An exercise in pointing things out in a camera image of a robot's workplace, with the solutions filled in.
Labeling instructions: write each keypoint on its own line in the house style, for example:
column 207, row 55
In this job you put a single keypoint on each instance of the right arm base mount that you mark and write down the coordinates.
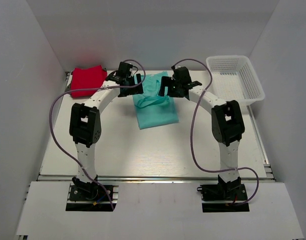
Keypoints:
column 224, row 197

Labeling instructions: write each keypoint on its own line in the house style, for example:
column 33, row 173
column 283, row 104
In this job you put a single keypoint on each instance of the folded red t-shirt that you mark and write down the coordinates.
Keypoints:
column 87, row 78

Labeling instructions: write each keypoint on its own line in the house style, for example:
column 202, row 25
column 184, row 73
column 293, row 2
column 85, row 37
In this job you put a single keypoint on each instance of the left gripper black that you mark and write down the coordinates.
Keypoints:
column 138, row 89

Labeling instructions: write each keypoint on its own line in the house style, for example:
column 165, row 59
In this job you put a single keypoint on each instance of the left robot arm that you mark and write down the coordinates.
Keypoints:
column 85, row 122

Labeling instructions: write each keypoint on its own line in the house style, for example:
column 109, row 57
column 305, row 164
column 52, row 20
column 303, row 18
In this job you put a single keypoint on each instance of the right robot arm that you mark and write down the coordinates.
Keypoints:
column 227, row 123

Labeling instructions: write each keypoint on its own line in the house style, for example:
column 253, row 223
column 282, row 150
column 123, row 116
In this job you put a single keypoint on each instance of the white plastic basket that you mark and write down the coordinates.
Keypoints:
column 234, row 78

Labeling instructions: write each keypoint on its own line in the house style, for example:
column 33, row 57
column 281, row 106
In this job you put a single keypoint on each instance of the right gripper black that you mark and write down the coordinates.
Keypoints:
column 165, row 81

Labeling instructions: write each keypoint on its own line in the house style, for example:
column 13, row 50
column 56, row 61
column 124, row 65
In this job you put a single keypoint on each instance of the teal t-shirt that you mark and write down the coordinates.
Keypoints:
column 151, row 109

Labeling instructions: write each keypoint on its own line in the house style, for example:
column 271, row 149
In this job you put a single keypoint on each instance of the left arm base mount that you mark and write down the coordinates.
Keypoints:
column 90, row 197

